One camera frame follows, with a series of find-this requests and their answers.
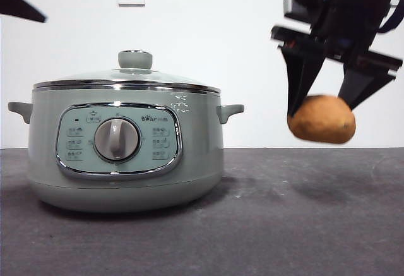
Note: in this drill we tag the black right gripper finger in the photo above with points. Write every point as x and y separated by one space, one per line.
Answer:
301 74
363 83

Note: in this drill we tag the brown potato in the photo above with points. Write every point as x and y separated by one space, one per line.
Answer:
322 119

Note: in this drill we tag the pale green electric pot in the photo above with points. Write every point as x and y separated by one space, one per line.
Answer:
126 175

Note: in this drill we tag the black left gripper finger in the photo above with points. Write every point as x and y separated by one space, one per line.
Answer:
19 6

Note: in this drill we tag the glass lid with green knob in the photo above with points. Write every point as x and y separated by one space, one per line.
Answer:
135 59

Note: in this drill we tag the pale grey camera box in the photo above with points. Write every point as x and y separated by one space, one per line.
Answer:
296 6

